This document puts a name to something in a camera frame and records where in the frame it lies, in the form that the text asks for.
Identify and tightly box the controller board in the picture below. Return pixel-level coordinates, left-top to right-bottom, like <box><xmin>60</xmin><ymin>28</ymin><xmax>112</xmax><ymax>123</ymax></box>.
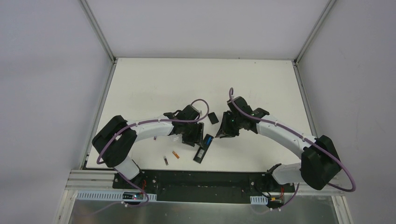
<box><xmin>76</xmin><ymin>190</ymin><xmax>157</xmax><ymax>202</ymax></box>
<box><xmin>249</xmin><ymin>196</ymin><xmax>284</xmax><ymax>206</ymax></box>

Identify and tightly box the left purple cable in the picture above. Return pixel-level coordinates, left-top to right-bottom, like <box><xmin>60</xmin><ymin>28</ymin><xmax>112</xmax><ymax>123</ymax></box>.
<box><xmin>96</xmin><ymin>98</ymin><xmax>210</xmax><ymax>165</ymax></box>

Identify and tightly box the right controller board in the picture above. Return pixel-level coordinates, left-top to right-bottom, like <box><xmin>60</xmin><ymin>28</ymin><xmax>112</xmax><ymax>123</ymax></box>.
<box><xmin>249</xmin><ymin>196</ymin><xmax>284</xmax><ymax>206</ymax></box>

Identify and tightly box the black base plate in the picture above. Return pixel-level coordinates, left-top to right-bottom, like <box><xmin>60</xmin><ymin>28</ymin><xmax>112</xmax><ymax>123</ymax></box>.
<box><xmin>132</xmin><ymin>170</ymin><xmax>295</xmax><ymax>204</ymax></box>

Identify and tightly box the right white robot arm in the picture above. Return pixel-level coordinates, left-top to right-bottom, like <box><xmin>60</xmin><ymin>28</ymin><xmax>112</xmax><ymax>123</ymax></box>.
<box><xmin>216</xmin><ymin>97</ymin><xmax>341</xmax><ymax>191</ymax></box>

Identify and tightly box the black battery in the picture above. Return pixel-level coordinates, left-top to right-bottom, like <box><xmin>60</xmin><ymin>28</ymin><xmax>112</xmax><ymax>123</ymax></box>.
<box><xmin>163</xmin><ymin>156</ymin><xmax>169</xmax><ymax>166</ymax></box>

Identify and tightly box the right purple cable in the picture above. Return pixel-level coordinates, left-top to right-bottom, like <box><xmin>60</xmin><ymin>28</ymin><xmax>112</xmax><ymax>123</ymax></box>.
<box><xmin>228</xmin><ymin>87</ymin><xmax>357</xmax><ymax>193</ymax></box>

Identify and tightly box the aluminium frame rail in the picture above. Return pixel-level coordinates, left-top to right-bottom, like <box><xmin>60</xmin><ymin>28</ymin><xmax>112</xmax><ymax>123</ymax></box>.
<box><xmin>65</xmin><ymin>169</ymin><xmax>345</xmax><ymax>197</ymax></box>

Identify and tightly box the left controller board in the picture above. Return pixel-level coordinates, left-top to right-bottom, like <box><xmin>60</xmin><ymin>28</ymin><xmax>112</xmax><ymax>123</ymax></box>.
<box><xmin>76</xmin><ymin>190</ymin><xmax>157</xmax><ymax>202</ymax></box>

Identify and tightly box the black battery cover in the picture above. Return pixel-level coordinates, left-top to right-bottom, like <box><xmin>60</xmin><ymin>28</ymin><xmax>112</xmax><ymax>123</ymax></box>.
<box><xmin>208</xmin><ymin>112</ymin><xmax>219</xmax><ymax>125</ymax></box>

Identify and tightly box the black remote control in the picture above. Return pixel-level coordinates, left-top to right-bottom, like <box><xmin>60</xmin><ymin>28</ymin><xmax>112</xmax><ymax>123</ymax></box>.
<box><xmin>193</xmin><ymin>134</ymin><xmax>214</xmax><ymax>164</ymax></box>

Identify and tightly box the white remote control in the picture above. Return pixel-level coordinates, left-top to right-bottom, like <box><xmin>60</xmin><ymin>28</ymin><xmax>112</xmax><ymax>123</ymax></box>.
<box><xmin>169</xmin><ymin>134</ymin><xmax>182</xmax><ymax>143</ymax></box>

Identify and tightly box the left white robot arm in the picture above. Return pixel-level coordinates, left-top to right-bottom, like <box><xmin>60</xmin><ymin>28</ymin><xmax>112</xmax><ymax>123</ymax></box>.
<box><xmin>92</xmin><ymin>105</ymin><xmax>204</xmax><ymax>189</ymax></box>

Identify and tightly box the purple cable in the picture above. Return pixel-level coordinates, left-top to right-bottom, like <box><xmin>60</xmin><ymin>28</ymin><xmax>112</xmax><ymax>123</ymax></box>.
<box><xmin>228</xmin><ymin>87</ymin><xmax>357</xmax><ymax>193</ymax></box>
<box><xmin>96</xmin><ymin>98</ymin><xmax>210</xmax><ymax>165</ymax></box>

